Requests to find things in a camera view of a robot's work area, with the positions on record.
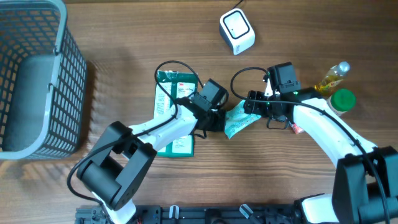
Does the mint green pouch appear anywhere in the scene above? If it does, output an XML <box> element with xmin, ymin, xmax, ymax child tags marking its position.
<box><xmin>224</xmin><ymin>100</ymin><xmax>261</xmax><ymax>139</ymax></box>

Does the orange tissue pack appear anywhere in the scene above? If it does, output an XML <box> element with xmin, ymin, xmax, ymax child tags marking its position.
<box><xmin>289</xmin><ymin>123</ymin><xmax>304</xmax><ymax>134</ymax></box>

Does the green glove package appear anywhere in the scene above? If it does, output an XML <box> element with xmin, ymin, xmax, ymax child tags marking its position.
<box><xmin>154</xmin><ymin>70</ymin><xmax>198</xmax><ymax>157</ymax></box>

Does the green lid jar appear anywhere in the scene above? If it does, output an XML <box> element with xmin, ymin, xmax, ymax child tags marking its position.
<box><xmin>326</xmin><ymin>89</ymin><xmax>356</xmax><ymax>116</ymax></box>

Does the yellow dish soap bottle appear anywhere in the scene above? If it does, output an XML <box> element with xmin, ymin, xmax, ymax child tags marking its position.
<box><xmin>314</xmin><ymin>62</ymin><xmax>350</xmax><ymax>96</ymax></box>

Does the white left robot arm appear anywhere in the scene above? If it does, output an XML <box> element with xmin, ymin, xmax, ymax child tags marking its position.
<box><xmin>67</xmin><ymin>93</ymin><xmax>226</xmax><ymax>223</ymax></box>

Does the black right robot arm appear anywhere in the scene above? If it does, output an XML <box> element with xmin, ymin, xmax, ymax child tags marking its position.
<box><xmin>244</xmin><ymin>62</ymin><xmax>397</xmax><ymax>223</ymax></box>

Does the white barcode scanner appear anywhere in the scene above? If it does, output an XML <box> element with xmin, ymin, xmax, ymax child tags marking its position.
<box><xmin>219</xmin><ymin>8</ymin><xmax>256</xmax><ymax>55</ymax></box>

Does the grey plastic shopping basket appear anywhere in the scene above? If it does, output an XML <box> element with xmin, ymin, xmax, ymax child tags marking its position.
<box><xmin>1</xmin><ymin>0</ymin><xmax>87</xmax><ymax>160</ymax></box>

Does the black left camera cable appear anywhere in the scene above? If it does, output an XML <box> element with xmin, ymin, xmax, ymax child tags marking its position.
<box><xmin>66</xmin><ymin>60</ymin><xmax>205</xmax><ymax>206</ymax></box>

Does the black camera cable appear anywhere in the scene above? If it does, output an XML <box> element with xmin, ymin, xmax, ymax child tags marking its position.
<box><xmin>229</xmin><ymin>67</ymin><xmax>391</xmax><ymax>224</ymax></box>
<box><xmin>66</xmin><ymin>60</ymin><xmax>205</xmax><ymax>206</ymax></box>

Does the black right camera cable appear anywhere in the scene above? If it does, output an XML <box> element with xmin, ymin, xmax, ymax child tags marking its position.
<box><xmin>229</xmin><ymin>67</ymin><xmax>391</xmax><ymax>224</ymax></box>

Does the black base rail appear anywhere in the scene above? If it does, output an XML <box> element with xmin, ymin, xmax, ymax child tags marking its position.
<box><xmin>74</xmin><ymin>203</ymin><xmax>305</xmax><ymax>224</ymax></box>

